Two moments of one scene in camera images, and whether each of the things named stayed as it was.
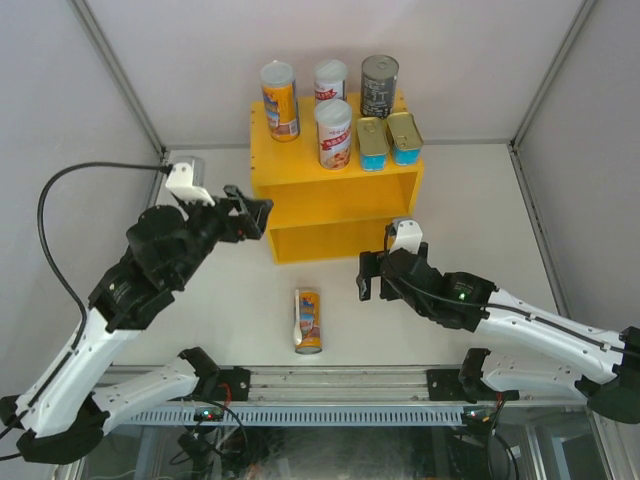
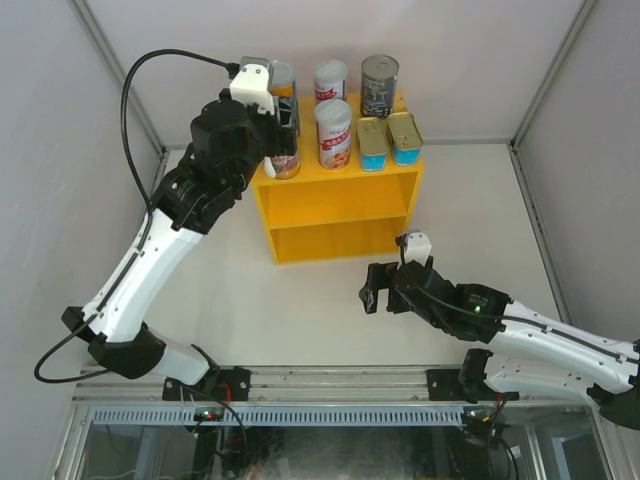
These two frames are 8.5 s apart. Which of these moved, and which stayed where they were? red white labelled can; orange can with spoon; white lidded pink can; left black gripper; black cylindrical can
Moved: orange can with spoon; left black gripper
Stayed: black cylindrical can; white lidded pink can; red white labelled can
